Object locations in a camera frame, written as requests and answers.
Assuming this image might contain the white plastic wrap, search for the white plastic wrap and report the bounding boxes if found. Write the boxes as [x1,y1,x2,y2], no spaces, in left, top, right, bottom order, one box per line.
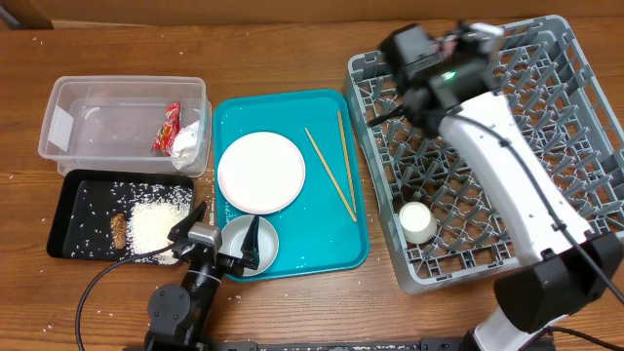
[171,120,200,171]

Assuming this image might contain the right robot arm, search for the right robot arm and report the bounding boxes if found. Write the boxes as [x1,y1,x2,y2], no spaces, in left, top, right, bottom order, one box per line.
[380,23,623,350]

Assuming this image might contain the grey dishwasher rack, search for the grey dishwasher rack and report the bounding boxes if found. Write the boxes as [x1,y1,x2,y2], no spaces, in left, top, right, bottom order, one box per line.
[344,16,623,294]

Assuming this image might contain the grey bowl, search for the grey bowl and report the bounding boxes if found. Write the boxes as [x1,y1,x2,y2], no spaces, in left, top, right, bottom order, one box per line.
[219,214,279,278]

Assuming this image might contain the teal plastic tray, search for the teal plastic tray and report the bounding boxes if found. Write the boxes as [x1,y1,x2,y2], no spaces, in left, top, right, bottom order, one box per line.
[213,89,370,281]

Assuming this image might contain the large white plate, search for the large white plate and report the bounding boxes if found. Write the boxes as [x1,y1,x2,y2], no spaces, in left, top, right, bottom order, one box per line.
[217,132,306,215]

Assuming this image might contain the white cup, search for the white cup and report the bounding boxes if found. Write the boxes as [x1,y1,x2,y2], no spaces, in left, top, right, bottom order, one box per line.
[399,202,437,245]

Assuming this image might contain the pile of rice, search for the pile of rice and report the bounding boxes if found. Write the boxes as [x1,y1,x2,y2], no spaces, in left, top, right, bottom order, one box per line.
[127,201,190,254]

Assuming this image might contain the wooden chopstick left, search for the wooden chopstick left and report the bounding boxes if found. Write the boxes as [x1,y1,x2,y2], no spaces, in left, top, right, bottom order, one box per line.
[304,128,357,222]

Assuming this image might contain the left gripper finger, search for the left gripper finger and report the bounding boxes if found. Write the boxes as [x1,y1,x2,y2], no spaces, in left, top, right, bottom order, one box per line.
[168,201,208,242]
[241,215,259,270]

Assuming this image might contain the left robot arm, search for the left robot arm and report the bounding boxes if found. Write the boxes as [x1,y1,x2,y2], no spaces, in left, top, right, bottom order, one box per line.
[142,202,260,350]

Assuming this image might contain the black waste tray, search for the black waste tray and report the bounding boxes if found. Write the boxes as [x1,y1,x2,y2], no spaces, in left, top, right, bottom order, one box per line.
[47,170,195,261]

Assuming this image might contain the brown food scrap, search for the brown food scrap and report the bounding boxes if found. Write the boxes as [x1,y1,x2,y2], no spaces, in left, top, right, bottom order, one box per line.
[110,214,127,250]

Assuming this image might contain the clear plastic bin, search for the clear plastic bin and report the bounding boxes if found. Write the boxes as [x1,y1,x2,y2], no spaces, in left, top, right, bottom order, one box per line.
[38,75,212,177]

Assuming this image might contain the red foil snack wrapper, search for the red foil snack wrapper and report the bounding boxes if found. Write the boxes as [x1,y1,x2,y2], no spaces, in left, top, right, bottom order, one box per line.
[151,102,181,156]

